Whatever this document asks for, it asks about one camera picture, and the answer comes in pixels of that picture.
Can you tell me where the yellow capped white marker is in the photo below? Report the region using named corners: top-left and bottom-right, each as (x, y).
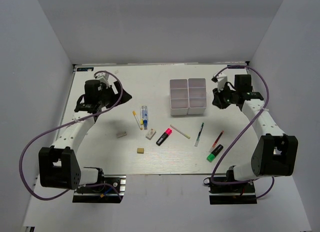
top-left (132, 111), bottom-right (143, 130)

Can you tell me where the tan eraser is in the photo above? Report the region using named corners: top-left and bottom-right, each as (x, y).
top-left (137, 148), bottom-right (144, 154)

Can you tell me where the grey white eraser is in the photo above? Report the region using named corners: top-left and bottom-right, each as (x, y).
top-left (116, 131), bottom-right (127, 138)

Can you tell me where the green gel pen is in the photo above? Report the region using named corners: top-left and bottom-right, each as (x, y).
top-left (194, 122), bottom-right (204, 147)

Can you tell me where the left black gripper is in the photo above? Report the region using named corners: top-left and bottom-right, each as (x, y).
top-left (97, 81), bottom-right (133, 109)

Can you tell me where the blue table label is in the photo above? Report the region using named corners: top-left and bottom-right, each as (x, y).
top-left (76, 67), bottom-right (94, 72)
top-left (227, 65), bottom-right (245, 69)

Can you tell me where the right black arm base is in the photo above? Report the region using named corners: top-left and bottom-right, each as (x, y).
top-left (203, 177), bottom-right (257, 205)

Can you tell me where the right blue table label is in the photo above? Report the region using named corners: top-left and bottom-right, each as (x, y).
top-left (227, 65), bottom-right (245, 69)

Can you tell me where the left white divided container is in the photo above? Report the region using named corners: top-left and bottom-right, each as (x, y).
top-left (169, 79), bottom-right (189, 116)

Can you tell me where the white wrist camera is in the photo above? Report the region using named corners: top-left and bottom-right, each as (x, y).
top-left (94, 71), bottom-right (110, 87)
top-left (211, 73), bottom-right (228, 92)

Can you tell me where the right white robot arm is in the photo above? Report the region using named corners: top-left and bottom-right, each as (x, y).
top-left (212, 73), bottom-right (298, 192)

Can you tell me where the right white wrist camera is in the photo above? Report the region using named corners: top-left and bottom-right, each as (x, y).
top-left (211, 73), bottom-right (228, 92)

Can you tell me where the white divided container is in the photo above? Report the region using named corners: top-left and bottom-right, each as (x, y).
top-left (187, 78), bottom-right (207, 115)
top-left (169, 79), bottom-right (189, 116)

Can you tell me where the green black highlighter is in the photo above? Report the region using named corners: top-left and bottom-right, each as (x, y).
top-left (206, 144), bottom-right (224, 162)

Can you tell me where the clear blue pen pack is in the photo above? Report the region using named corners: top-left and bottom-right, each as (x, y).
top-left (141, 105), bottom-right (149, 130)

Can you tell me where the white chalk stick marker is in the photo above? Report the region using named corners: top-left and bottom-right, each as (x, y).
top-left (170, 124), bottom-right (191, 139)

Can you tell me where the white boxed eraser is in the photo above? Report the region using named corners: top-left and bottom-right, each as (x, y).
top-left (145, 128), bottom-right (157, 140)

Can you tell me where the pink black highlighter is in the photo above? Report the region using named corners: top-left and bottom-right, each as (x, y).
top-left (156, 128), bottom-right (172, 146)

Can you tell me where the red gel pen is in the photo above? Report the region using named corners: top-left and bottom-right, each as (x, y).
top-left (209, 130), bottom-right (224, 153)

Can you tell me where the left blue table label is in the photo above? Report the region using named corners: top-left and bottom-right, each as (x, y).
top-left (76, 67), bottom-right (94, 72)

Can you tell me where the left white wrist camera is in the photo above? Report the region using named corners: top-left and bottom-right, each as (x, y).
top-left (94, 71), bottom-right (110, 87)

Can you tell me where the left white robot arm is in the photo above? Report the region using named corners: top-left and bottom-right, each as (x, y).
top-left (38, 75), bottom-right (132, 192)

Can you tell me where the right white divided container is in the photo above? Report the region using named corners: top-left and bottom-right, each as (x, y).
top-left (187, 78), bottom-right (207, 115)

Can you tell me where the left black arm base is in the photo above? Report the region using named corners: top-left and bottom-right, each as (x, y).
top-left (72, 175), bottom-right (127, 204)

